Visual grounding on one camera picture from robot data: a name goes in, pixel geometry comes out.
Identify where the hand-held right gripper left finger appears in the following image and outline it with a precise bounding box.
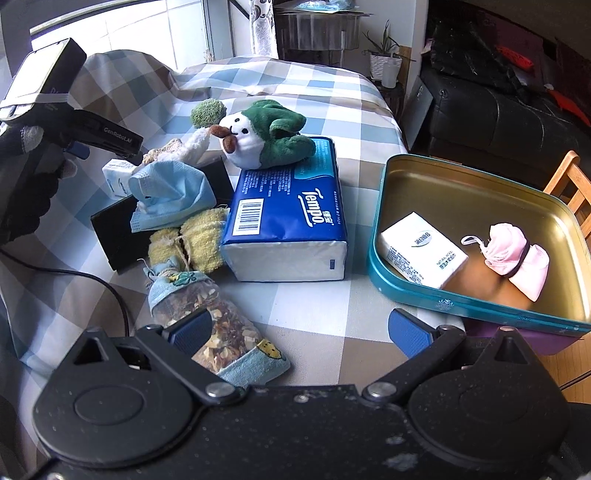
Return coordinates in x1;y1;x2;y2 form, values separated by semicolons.
60;308;246;408

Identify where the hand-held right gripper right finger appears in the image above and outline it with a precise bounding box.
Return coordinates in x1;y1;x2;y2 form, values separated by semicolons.
362;308;544;407

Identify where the dried herb sachet bag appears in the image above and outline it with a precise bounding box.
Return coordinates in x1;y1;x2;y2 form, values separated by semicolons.
143;258;291;387

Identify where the blue face mask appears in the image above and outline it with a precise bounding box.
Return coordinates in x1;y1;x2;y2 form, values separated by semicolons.
128;161;218;233

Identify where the teal metal tin box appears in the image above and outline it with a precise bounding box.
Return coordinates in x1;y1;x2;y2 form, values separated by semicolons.
367;154;591;337

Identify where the green and white plush toy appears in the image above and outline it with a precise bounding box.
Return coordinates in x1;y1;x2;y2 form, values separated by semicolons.
217;99;317;168

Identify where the person's left hand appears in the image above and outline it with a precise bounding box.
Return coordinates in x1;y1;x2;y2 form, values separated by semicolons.
0;124;78;246

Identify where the small white tissue packet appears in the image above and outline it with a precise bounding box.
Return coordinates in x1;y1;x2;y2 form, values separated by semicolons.
102;159;139;200

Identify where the white pocket tissue packet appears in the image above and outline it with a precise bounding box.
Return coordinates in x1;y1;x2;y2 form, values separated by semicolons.
379;211;470;291

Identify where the beige knitted cloth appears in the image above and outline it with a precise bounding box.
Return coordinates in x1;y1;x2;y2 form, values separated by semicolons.
142;137;185;165

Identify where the yellow fuzzy sock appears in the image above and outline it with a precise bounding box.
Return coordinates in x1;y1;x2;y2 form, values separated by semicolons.
148;208;230;277

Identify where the black rectangular box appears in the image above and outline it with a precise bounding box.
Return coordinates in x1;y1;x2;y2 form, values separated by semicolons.
90;159;235;276

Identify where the white fluffy cloth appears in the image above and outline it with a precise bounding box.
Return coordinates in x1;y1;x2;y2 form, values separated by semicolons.
157;124;218;165

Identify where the pink cloth bundle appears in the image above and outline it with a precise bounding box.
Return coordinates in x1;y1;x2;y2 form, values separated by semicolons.
461;222;551;303

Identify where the green fuzzy ball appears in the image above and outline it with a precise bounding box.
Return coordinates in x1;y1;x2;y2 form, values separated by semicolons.
191;98;228;129

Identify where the blue tissue pack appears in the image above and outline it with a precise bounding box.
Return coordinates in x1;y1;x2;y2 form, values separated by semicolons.
219;136;348;282

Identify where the patterned curtain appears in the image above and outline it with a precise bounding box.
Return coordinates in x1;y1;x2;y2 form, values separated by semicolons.
247;0;280;61

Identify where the leaning glass panel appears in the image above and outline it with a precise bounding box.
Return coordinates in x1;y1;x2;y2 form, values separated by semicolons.
406;76;435;151

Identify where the wooden chair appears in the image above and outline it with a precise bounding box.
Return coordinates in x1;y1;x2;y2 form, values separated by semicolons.
542;150;591;252

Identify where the black leather sofa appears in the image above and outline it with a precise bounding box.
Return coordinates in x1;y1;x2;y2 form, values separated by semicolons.
419;0;591;191

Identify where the checked tablecloth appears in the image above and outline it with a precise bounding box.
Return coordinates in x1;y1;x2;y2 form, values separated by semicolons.
0;48;467;462

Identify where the dark wooden plant stand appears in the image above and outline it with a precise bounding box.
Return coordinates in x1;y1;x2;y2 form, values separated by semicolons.
374;82;408;121

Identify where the silver covered side table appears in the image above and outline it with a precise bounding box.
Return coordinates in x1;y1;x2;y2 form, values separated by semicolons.
272;7;363;66

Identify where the potted plant in white pot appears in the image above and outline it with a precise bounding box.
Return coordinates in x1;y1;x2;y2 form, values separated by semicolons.
362;27;416;84

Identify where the light blue plastic bag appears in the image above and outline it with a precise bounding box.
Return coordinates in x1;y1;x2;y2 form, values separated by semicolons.
294;0;352;13

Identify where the red cushion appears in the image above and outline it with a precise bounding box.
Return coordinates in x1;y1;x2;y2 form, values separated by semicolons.
549;89;591;126
498;45;533;66

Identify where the black puffer jacket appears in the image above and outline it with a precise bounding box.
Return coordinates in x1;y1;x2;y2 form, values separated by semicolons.
428;17;548;95

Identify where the black cable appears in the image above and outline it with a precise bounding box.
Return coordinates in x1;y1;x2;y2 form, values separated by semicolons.
0;249;131;337

